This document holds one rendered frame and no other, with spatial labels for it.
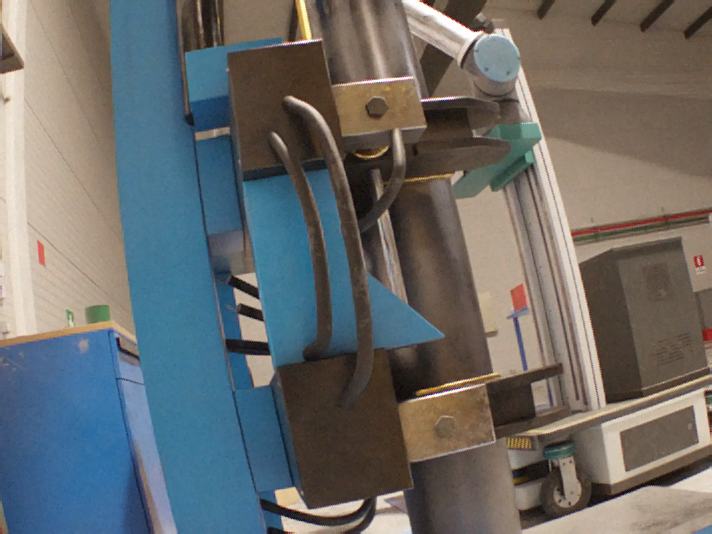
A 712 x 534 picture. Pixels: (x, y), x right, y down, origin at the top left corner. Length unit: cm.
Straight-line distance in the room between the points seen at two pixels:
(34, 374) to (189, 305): 134
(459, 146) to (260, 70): 36
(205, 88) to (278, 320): 45
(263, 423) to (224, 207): 39
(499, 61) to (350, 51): 87
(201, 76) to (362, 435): 66
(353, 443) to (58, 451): 169
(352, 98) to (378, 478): 55
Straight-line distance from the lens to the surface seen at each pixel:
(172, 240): 131
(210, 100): 124
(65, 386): 250
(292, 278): 101
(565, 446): 222
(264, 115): 104
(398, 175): 100
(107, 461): 247
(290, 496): 408
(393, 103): 108
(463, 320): 130
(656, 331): 246
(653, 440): 234
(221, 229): 131
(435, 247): 130
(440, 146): 118
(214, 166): 134
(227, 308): 232
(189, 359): 127
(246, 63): 108
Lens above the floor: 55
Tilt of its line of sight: 9 degrees up
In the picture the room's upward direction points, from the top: 12 degrees counter-clockwise
